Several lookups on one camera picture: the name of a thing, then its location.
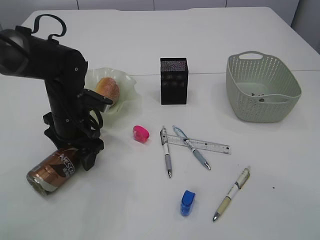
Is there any blue pencil sharpener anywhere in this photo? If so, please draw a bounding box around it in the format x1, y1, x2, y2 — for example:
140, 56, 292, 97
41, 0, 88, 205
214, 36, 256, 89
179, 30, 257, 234
180, 190, 196, 217

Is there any clear plastic ruler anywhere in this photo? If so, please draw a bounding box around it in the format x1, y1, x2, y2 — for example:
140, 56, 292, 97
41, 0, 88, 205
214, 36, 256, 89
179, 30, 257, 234
160, 134, 231, 155

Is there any brown Nescafe coffee bottle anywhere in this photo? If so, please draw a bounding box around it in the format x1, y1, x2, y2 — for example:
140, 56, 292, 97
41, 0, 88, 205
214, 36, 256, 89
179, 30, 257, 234
26, 147, 80, 197

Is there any frosted green ruffled glass plate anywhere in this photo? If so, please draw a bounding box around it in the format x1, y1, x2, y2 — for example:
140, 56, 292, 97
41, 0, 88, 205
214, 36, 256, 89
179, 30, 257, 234
85, 67, 142, 129

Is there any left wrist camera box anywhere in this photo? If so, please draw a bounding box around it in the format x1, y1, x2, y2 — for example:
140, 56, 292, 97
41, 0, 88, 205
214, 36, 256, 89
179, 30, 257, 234
77, 88, 114, 113

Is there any green plastic woven basket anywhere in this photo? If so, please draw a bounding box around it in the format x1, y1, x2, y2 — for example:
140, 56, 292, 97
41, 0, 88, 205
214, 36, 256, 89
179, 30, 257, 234
226, 51, 302, 123

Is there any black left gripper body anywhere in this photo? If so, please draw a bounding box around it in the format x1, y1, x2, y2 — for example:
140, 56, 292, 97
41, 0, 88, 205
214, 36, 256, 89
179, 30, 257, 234
43, 112, 104, 154

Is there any white grey pen left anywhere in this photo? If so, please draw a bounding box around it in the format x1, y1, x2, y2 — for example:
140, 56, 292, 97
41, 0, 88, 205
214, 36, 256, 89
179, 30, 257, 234
160, 125, 172, 178

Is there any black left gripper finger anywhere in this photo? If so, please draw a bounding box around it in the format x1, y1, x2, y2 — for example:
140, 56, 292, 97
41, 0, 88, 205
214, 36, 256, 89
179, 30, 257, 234
80, 148, 99, 171

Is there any blue grey pen crossed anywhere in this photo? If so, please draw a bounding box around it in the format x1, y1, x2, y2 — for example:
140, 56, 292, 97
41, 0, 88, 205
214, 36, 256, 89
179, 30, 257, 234
172, 125, 211, 171

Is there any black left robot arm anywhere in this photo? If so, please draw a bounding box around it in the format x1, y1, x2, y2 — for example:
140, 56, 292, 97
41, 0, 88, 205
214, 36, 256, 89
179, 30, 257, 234
0, 26, 112, 171

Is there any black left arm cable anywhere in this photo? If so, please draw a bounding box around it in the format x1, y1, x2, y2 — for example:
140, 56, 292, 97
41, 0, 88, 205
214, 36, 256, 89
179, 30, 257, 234
31, 14, 68, 42

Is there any pink pencil sharpener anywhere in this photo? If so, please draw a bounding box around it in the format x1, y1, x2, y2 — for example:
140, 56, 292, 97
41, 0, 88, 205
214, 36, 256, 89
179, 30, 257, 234
132, 125, 150, 144

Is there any beige white pen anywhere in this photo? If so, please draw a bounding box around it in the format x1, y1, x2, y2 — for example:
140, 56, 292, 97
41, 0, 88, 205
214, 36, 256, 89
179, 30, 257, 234
212, 166, 251, 222

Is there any black mesh pen holder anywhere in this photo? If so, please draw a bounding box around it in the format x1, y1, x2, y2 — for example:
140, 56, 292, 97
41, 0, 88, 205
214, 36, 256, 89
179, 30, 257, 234
160, 57, 189, 105

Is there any sugared bread loaf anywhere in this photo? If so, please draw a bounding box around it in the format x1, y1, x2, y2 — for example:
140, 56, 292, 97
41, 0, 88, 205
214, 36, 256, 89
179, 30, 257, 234
94, 77, 120, 106

